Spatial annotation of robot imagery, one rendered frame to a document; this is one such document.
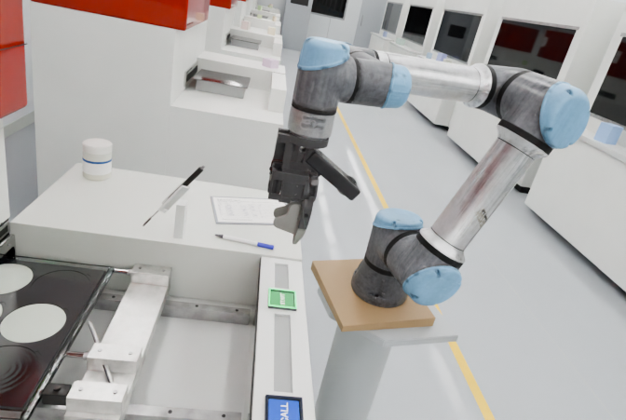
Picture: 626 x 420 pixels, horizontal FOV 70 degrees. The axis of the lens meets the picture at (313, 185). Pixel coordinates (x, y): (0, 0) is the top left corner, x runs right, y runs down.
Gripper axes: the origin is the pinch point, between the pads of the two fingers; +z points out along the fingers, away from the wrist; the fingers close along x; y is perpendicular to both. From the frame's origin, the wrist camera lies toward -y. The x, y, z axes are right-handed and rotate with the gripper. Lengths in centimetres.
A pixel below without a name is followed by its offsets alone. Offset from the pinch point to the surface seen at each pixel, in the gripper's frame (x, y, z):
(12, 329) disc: 8, 47, 21
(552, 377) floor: -87, -155, 111
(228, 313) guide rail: -7.9, 10.7, 25.8
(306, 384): 20.1, -2.9, 14.6
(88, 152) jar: -40, 52, 6
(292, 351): 13.4, -0.8, 14.6
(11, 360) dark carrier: 15, 43, 21
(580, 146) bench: -266, -256, 31
